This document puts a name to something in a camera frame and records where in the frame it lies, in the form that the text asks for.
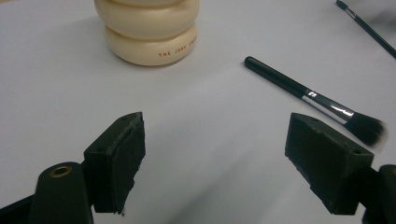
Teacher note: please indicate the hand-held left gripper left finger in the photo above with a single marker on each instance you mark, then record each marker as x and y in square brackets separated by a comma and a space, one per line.
[120, 161]

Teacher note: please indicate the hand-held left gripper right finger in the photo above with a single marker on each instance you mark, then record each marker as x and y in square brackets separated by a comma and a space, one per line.
[327, 161]

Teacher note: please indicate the large black makeup brush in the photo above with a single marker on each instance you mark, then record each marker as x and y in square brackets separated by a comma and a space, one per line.
[311, 95]

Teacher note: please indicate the cream ribbed brush holder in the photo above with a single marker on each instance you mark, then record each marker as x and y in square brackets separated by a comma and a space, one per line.
[149, 34]

